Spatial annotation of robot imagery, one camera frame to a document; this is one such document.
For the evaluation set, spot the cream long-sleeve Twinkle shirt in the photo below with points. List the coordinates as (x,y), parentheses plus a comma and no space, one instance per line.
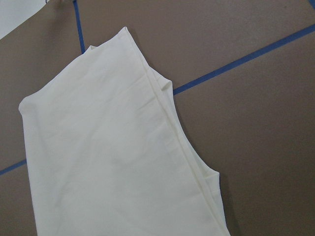
(107,155)

